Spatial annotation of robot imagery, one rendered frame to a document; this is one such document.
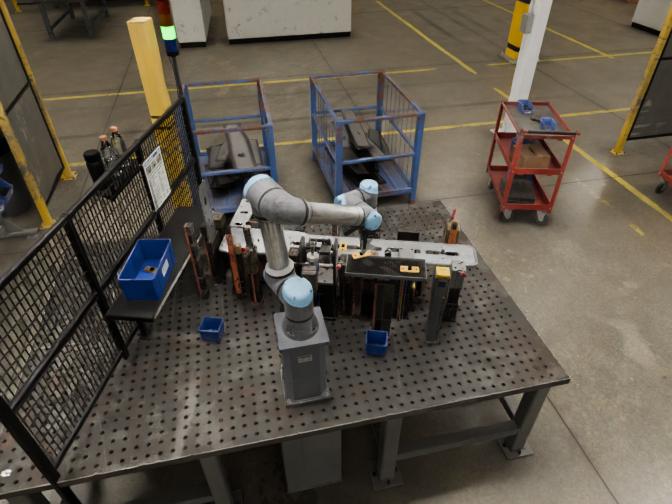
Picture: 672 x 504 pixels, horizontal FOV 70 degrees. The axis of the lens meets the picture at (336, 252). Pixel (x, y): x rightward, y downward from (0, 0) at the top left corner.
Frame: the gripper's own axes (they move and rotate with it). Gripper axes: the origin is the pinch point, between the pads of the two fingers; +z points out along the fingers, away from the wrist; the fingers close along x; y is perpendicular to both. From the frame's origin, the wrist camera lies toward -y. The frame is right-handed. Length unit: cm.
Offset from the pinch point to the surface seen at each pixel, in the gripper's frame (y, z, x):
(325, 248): -14.1, 7.7, 14.8
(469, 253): 63, 23, 14
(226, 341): -68, 54, 7
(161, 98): -88, -38, 108
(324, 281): -15.3, 27.3, 12.9
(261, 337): -50, 53, 6
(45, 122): -236, 58, 331
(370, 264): 4.0, 7.4, -1.6
